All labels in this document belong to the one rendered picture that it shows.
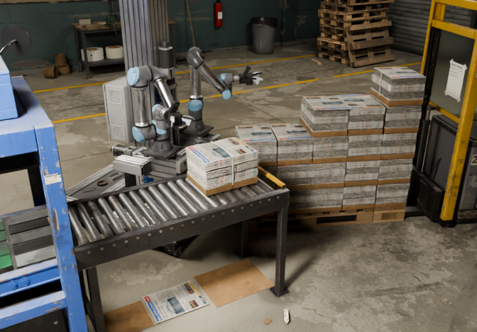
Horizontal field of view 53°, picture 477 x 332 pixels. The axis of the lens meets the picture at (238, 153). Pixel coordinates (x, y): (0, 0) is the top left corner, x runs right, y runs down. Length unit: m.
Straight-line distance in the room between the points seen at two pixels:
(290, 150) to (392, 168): 0.90
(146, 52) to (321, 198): 1.83
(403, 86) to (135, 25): 2.08
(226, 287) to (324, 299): 0.68
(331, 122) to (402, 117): 0.58
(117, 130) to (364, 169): 2.04
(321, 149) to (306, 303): 1.22
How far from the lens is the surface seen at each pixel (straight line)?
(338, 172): 3.98
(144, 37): 3.59
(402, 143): 4.11
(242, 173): 3.01
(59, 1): 9.68
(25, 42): 2.87
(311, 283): 3.57
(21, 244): 2.75
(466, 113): 4.03
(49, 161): 2.12
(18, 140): 2.08
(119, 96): 3.80
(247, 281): 3.54
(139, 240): 2.67
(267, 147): 3.73
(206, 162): 2.86
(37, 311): 2.49
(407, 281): 3.75
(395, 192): 4.29
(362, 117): 3.87
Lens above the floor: 2.22
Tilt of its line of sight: 24 degrees down
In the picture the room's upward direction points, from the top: straight up
